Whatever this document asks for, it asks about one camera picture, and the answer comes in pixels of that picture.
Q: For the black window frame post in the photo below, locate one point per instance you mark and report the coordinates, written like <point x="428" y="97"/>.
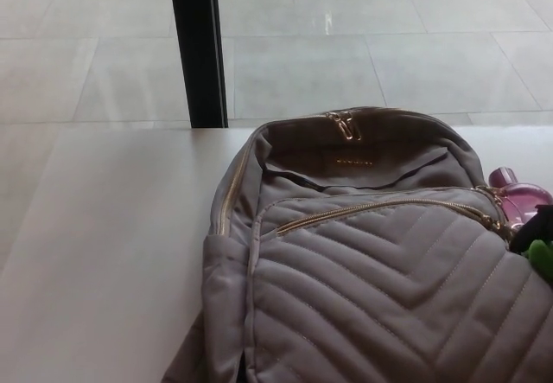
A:
<point x="198" y="54"/>

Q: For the purple glass perfume bottle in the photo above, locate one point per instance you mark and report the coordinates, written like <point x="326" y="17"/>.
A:
<point x="518" y="197"/>

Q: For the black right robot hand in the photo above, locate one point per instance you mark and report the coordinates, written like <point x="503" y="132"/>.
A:
<point x="540" y="227"/>

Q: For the grey quilted backpack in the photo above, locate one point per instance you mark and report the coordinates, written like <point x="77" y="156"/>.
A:
<point x="380" y="296"/>

